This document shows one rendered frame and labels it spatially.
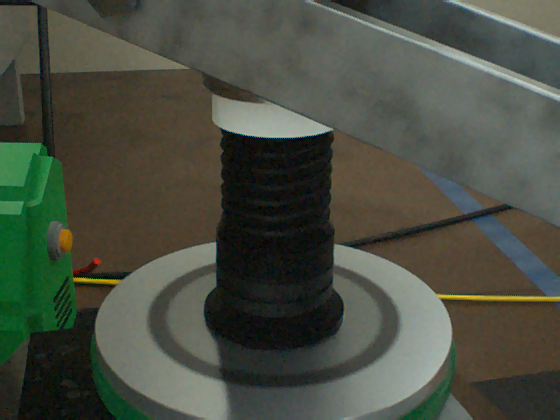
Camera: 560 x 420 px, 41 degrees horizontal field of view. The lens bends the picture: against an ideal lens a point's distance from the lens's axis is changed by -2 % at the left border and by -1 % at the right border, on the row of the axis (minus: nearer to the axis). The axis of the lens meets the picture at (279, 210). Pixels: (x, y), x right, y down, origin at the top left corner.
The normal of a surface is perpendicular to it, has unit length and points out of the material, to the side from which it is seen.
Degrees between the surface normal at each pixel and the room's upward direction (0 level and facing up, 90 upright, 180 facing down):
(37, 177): 34
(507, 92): 90
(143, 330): 0
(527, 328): 0
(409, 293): 0
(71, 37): 90
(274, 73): 90
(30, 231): 72
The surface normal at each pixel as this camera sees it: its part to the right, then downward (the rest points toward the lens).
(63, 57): 0.18, 0.39
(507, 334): 0.02, -0.92
